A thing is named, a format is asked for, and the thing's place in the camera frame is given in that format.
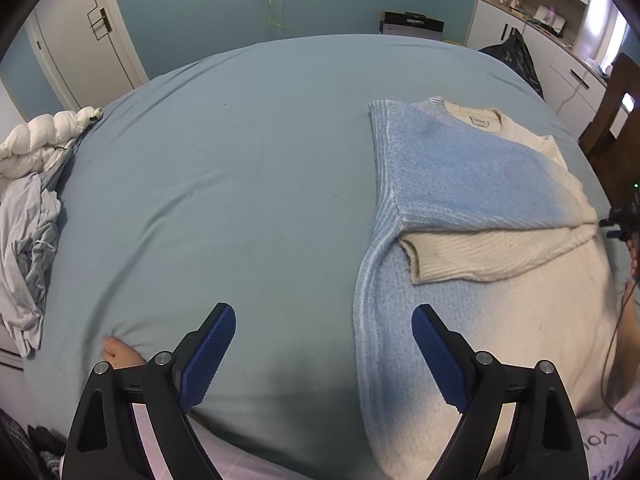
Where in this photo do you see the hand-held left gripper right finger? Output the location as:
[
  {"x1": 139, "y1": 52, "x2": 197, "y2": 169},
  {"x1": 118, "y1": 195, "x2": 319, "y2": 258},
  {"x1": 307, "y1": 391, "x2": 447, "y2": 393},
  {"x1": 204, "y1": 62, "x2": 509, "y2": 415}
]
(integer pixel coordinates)
[{"x1": 411, "y1": 304, "x2": 591, "y2": 480}]

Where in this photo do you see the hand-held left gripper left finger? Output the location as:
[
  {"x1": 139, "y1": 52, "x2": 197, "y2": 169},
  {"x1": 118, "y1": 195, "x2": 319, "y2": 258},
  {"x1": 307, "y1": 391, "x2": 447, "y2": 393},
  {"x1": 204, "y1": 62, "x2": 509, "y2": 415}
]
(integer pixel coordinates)
[{"x1": 62, "y1": 302, "x2": 237, "y2": 480}]

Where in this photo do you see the cream and blue knit sweater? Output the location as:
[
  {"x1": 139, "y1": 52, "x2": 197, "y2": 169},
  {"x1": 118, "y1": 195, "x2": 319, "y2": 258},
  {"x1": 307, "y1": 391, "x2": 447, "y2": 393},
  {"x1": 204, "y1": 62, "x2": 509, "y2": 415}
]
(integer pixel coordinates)
[{"x1": 351, "y1": 96, "x2": 623, "y2": 480}]

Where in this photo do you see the person's left foot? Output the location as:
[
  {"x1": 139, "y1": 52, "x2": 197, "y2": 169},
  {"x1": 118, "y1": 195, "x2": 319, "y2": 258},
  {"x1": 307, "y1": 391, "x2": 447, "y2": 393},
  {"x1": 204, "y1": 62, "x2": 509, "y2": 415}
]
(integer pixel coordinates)
[{"x1": 101, "y1": 336, "x2": 148, "y2": 367}]

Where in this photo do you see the brown wooden chair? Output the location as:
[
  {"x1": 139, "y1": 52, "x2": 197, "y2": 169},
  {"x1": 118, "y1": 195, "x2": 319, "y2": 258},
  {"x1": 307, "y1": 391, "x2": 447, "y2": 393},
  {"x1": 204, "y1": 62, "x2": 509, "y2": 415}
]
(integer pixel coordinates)
[{"x1": 577, "y1": 51, "x2": 640, "y2": 161}]

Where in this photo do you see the white cabinet unit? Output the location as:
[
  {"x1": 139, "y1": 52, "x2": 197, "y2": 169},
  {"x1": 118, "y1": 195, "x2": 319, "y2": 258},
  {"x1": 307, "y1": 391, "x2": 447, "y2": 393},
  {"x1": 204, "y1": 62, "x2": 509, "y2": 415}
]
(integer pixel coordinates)
[{"x1": 462, "y1": 0, "x2": 621, "y2": 136}]

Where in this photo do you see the dark cloth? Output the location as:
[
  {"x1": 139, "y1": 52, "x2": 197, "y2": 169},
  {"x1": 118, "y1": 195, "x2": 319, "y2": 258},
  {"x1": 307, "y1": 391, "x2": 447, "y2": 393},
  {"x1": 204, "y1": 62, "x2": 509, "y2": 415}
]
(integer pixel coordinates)
[{"x1": 0, "y1": 407, "x2": 68, "y2": 480}]

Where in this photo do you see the black plastic bag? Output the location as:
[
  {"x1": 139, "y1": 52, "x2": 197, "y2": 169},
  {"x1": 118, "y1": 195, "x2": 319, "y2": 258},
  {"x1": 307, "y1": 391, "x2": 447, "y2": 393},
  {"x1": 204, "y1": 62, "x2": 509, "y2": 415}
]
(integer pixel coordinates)
[{"x1": 477, "y1": 30, "x2": 543, "y2": 98}]

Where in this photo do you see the grey crumpled cloth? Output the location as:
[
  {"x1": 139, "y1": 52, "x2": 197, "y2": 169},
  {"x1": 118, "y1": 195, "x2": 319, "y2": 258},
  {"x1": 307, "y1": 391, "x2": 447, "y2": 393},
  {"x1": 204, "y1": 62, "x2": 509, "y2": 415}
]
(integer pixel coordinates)
[{"x1": 0, "y1": 170, "x2": 63, "y2": 358}]

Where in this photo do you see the bright window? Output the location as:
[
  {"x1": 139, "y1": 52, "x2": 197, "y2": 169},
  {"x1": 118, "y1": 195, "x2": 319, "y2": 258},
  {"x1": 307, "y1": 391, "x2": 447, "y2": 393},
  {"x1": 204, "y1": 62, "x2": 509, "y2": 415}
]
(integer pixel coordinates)
[{"x1": 582, "y1": 0, "x2": 628, "y2": 68}]

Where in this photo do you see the white down jacket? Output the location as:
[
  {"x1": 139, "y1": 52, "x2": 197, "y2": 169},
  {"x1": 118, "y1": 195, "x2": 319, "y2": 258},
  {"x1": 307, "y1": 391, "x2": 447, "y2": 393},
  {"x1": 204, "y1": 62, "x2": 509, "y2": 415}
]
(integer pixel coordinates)
[{"x1": 0, "y1": 106, "x2": 104, "y2": 181}]

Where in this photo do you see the black cardboard box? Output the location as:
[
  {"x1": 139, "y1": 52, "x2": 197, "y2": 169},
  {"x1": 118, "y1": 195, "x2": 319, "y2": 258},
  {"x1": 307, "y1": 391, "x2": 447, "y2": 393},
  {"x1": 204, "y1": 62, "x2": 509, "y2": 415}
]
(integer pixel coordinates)
[{"x1": 378, "y1": 10, "x2": 446, "y2": 42}]

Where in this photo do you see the white door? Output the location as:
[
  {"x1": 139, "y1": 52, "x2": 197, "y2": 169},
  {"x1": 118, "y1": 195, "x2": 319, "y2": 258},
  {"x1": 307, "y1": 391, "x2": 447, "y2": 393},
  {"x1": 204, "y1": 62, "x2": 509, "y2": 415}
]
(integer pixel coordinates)
[{"x1": 25, "y1": 0, "x2": 149, "y2": 111}]

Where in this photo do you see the black cable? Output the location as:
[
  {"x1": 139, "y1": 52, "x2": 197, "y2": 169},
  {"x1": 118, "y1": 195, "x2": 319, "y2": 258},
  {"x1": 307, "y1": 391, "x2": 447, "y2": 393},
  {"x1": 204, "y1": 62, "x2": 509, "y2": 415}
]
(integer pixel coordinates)
[{"x1": 600, "y1": 290, "x2": 640, "y2": 428}]

